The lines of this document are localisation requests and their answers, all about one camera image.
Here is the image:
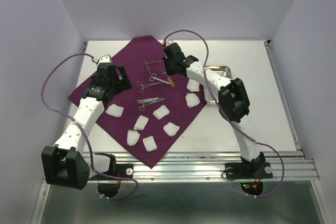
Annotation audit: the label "steel surgical scissors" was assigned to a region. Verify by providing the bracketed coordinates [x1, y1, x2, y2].
[149, 73, 171, 84]

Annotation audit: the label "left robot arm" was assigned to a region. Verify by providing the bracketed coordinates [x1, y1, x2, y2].
[41, 56, 132, 189]

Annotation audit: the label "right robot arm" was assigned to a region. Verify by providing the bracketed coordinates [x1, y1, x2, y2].
[163, 42, 265, 177]

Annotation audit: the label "white gauze pad far right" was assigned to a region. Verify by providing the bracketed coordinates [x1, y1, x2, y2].
[187, 79, 200, 92]

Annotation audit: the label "white gauze pad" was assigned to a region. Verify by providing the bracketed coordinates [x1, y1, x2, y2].
[185, 93, 200, 108]
[133, 115, 149, 131]
[163, 122, 180, 137]
[127, 130, 140, 146]
[106, 104, 124, 118]
[142, 136, 157, 152]
[187, 79, 200, 92]
[153, 105, 170, 120]

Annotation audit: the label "long thin steel tweezers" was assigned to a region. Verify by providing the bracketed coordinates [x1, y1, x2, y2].
[143, 60, 163, 75]

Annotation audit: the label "small steel hemostat under tweezers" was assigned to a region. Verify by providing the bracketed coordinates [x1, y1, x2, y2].
[139, 102, 153, 111]

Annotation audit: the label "steel tweezers branded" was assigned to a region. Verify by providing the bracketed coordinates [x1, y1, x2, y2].
[136, 97, 160, 103]

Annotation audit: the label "stainless steel tray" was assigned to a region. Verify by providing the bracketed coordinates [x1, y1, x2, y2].
[203, 65, 232, 106]

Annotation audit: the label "white gauze pad lower centre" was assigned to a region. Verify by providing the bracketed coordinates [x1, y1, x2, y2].
[133, 115, 149, 131]

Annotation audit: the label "purple cloth drape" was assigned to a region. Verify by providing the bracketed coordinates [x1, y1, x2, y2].
[68, 34, 207, 169]

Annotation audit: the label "white gauze pad bottom left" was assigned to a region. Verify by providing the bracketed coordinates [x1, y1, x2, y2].
[127, 130, 140, 146]

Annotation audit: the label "white gauze pad lower right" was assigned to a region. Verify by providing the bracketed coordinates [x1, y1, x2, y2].
[163, 122, 180, 137]

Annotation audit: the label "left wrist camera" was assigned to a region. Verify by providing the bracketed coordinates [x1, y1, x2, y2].
[97, 55, 112, 65]

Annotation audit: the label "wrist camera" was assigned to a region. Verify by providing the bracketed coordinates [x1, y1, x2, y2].
[97, 55, 112, 65]
[162, 40, 174, 47]

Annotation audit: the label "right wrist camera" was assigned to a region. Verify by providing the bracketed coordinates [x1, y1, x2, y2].
[162, 40, 174, 47]

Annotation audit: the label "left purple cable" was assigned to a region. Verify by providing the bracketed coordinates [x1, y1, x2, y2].
[41, 53, 139, 200]

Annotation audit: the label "purple cable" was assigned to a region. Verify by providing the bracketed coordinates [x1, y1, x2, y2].
[162, 29, 285, 198]
[41, 53, 139, 200]

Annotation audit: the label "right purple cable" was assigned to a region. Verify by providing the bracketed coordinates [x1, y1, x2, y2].
[162, 29, 285, 198]

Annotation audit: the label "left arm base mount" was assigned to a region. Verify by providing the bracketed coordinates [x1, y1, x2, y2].
[88, 163, 138, 201]

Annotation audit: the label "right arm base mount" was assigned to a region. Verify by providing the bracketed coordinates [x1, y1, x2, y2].
[221, 162, 273, 197]

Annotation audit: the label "aluminium rail frame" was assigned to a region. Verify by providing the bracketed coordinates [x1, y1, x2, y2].
[32, 40, 333, 223]

